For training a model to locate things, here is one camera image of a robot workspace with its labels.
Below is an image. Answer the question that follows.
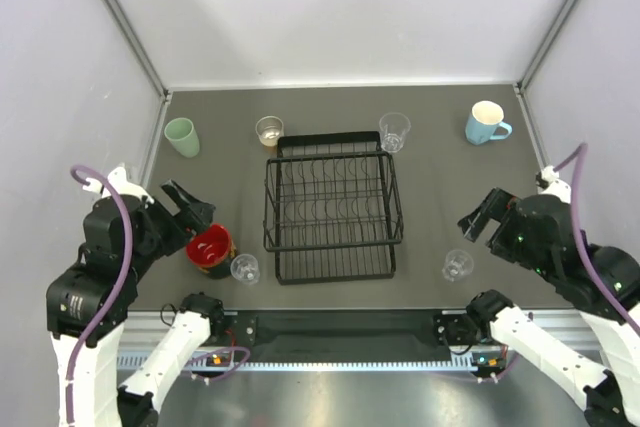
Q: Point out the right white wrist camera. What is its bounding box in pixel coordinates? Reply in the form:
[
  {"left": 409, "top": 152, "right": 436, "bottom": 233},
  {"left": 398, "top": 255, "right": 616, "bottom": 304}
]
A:
[{"left": 535, "top": 165, "right": 571, "bottom": 204}]

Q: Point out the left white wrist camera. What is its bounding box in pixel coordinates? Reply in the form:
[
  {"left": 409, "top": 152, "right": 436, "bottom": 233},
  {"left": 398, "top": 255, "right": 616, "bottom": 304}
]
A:
[{"left": 82, "top": 165, "right": 155, "bottom": 204}]

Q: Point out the red and black skull mug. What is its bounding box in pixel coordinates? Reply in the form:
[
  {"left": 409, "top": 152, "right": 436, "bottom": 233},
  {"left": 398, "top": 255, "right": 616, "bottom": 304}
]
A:
[{"left": 186, "top": 224, "right": 238, "bottom": 280}]

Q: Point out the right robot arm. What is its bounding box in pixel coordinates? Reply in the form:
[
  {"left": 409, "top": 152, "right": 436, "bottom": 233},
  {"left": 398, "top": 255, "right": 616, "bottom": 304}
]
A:
[{"left": 456, "top": 187, "right": 639, "bottom": 426}]

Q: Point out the small clear glass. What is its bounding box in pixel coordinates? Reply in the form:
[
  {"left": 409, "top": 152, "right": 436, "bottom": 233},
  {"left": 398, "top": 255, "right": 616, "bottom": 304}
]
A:
[
  {"left": 230, "top": 254, "right": 260, "bottom": 285},
  {"left": 442, "top": 249, "right": 474, "bottom": 282}
]

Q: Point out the small steel cup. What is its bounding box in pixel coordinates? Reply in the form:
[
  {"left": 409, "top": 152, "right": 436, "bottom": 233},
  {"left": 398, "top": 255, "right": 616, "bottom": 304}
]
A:
[{"left": 255, "top": 116, "right": 284, "bottom": 152}]

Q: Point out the black wire dish rack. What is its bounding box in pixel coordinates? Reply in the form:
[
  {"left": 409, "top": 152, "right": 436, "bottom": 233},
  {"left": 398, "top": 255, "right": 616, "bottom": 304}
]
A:
[{"left": 263, "top": 131, "right": 404, "bottom": 285}]

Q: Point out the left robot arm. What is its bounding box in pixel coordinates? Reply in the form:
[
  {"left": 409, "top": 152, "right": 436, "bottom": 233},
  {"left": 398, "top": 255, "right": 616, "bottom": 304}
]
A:
[{"left": 46, "top": 176, "right": 227, "bottom": 426}]

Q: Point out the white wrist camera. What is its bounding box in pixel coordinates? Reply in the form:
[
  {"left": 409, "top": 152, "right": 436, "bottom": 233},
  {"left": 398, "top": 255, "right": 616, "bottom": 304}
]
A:
[
  {"left": 82, "top": 165, "right": 155, "bottom": 204},
  {"left": 535, "top": 165, "right": 571, "bottom": 204}
]

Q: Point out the mint green plastic cup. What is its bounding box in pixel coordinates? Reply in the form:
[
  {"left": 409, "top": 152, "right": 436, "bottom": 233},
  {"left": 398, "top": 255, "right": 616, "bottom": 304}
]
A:
[{"left": 164, "top": 117, "right": 200, "bottom": 158}]

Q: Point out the slotted aluminium cable duct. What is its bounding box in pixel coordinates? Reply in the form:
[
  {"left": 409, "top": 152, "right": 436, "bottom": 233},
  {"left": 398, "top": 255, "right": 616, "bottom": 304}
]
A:
[{"left": 116, "top": 347, "right": 504, "bottom": 374}]

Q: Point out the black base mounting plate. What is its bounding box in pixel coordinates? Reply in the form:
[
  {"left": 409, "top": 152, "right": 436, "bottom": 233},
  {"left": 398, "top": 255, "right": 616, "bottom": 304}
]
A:
[{"left": 225, "top": 309, "right": 474, "bottom": 362}]

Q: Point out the clear faceted glass tumbler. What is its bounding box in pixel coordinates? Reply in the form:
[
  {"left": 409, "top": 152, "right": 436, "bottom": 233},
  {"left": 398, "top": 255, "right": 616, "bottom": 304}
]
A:
[{"left": 379, "top": 112, "right": 411, "bottom": 154}]

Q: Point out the light blue ceramic mug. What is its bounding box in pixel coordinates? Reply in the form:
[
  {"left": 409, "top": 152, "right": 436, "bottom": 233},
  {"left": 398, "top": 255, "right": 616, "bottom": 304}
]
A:
[{"left": 465, "top": 100, "right": 513, "bottom": 145}]

